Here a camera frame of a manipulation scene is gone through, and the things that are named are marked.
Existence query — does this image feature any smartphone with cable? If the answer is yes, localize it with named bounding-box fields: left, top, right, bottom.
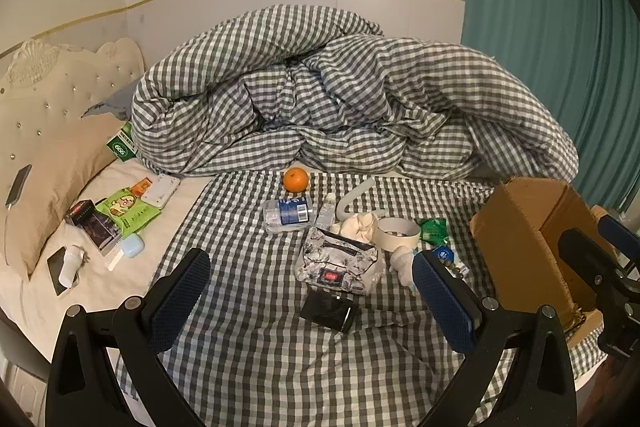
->
left=5, top=164, right=33, bottom=209

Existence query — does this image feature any black wallet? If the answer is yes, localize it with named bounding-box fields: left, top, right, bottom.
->
left=300, top=291, right=358, bottom=334

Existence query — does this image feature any cream mattress cover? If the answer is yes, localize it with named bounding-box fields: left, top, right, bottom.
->
left=0, top=162, right=211, bottom=358

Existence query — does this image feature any dark smartphone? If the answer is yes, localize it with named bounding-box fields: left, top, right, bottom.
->
left=46, top=247, right=76, bottom=298

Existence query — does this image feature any orange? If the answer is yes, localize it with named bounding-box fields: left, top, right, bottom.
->
left=283, top=167, right=310, bottom=194

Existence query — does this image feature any beige pillow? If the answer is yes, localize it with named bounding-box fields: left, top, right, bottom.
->
left=0, top=107, right=131, bottom=283

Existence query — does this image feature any small clear bottle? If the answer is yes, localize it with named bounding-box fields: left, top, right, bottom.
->
left=314, top=193, right=338, bottom=230

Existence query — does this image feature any green medicine box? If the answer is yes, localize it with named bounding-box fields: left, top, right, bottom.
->
left=106, top=122, right=138, bottom=162

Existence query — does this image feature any white comb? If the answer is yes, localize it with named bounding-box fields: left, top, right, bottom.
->
left=106, top=239, right=126, bottom=270

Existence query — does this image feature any clear plastic bottle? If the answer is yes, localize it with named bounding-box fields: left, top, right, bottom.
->
left=263, top=197, right=316, bottom=235

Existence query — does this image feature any floral zip pouch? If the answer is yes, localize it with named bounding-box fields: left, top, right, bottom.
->
left=295, top=227, right=385, bottom=297

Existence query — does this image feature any grey checkered duvet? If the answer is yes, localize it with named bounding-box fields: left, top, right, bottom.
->
left=131, top=5, right=580, bottom=182

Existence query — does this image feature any grey-blue cloth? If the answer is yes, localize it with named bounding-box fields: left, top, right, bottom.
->
left=82, top=79, right=146, bottom=120

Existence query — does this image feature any teal curtain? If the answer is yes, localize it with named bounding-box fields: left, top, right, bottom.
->
left=460, top=0, right=640, bottom=212

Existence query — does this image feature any crumpled white cloth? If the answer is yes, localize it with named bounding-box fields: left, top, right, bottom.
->
left=336, top=212, right=381, bottom=253

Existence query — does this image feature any white flat device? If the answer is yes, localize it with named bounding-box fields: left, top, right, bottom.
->
left=141, top=174, right=181, bottom=209

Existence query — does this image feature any green foil packet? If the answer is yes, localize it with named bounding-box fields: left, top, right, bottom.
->
left=419, top=218, right=448, bottom=244

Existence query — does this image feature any green snack packet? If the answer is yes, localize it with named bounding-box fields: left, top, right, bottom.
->
left=95, top=188, right=161, bottom=235

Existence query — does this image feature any black box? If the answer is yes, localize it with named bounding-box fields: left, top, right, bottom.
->
left=64, top=199, right=123, bottom=256

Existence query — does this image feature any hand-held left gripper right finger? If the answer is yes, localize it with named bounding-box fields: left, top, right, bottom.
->
left=411, top=249, right=586, bottom=427

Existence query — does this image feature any tape roll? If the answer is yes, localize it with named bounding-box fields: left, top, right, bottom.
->
left=375, top=217, right=422, bottom=253

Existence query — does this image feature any white curved tube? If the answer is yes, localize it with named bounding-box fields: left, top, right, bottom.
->
left=336, top=177, right=386, bottom=223

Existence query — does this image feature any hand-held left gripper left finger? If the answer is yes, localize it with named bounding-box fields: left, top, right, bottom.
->
left=45, top=248, right=213, bottom=427

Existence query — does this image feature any cream tufted headboard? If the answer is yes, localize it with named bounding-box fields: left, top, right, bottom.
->
left=0, top=38, right=146, bottom=148

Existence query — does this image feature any cardboard box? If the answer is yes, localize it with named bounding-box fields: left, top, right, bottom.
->
left=470, top=177, right=608, bottom=348

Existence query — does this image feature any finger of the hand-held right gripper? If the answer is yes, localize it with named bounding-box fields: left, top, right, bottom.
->
left=557, top=228, right=640, bottom=303
left=599, top=213, right=640, bottom=258

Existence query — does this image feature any blue beaded keychain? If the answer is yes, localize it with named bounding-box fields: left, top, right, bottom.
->
left=431, top=246, right=471, bottom=280

